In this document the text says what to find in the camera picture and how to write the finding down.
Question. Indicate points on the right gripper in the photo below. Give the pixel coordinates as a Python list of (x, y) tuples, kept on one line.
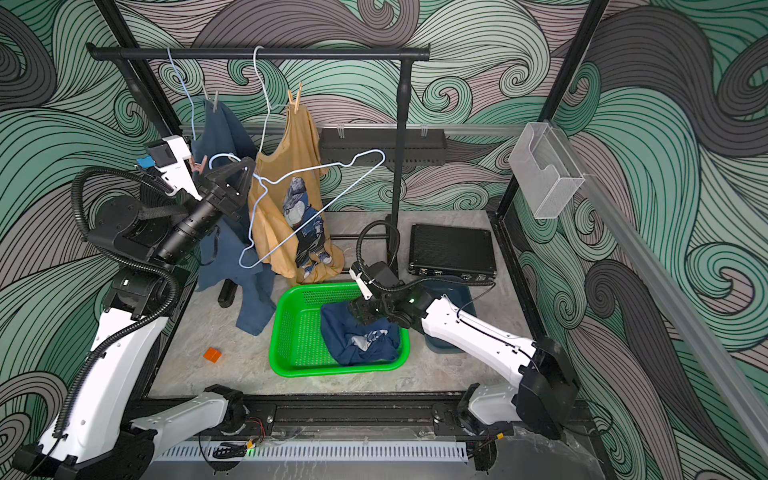
[(361, 312)]

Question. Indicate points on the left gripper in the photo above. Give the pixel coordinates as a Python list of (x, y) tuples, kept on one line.
[(224, 201)]

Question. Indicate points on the navy Mickey print t-shirt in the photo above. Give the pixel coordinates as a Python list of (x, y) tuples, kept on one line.
[(351, 343)]

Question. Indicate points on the tan cartoon print t-shirt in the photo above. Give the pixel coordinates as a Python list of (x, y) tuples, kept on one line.
[(288, 229)]

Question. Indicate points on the tan clothespin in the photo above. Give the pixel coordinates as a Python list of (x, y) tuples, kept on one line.
[(294, 98)]

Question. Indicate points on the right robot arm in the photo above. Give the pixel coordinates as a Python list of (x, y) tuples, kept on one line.
[(540, 384)]

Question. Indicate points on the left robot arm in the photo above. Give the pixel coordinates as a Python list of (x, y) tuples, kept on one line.
[(89, 437)]

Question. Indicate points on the pink clothespin on blue shirt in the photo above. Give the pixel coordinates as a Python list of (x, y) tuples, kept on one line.
[(197, 167)]

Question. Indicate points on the green plastic basket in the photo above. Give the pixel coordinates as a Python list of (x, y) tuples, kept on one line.
[(297, 348)]

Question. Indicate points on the grey clothespin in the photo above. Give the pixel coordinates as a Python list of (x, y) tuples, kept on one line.
[(212, 99)]

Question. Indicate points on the slate blue t-shirt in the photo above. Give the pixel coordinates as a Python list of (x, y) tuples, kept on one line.
[(225, 254)]

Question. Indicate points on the teal plastic tray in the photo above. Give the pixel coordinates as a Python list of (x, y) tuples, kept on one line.
[(449, 325)]

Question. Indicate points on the black ribbed case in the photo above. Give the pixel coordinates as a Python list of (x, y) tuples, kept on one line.
[(465, 253)]

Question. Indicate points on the orange small block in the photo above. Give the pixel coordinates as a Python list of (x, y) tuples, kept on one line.
[(212, 355)]

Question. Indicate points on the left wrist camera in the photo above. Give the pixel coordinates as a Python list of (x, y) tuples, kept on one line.
[(168, 161)]

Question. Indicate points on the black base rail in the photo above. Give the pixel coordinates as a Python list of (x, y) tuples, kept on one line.
[(442, 413)]

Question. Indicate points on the white slotted cable duct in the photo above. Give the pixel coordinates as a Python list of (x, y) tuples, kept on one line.
[(323, 451)]

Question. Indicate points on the black clothes rack frame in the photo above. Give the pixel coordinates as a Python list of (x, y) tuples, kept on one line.
[(264, 53)]

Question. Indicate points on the clear mesh wall bin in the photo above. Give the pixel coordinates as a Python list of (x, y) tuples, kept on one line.
[(544, 164)]

